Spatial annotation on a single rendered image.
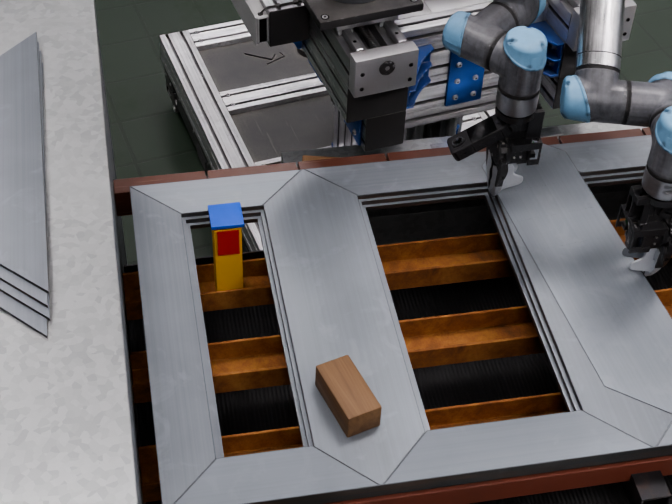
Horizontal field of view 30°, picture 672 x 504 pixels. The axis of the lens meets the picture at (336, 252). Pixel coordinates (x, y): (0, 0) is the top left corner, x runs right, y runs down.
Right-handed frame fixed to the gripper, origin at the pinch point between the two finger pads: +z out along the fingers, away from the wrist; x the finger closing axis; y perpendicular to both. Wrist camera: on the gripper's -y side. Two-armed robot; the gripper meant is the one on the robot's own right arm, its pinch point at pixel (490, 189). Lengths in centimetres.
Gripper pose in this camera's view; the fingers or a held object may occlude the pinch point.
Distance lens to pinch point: 242.4
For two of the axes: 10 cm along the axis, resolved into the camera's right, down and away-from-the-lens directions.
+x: -1.8, -7.0, 6.9
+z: -0.4, 7.0, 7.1
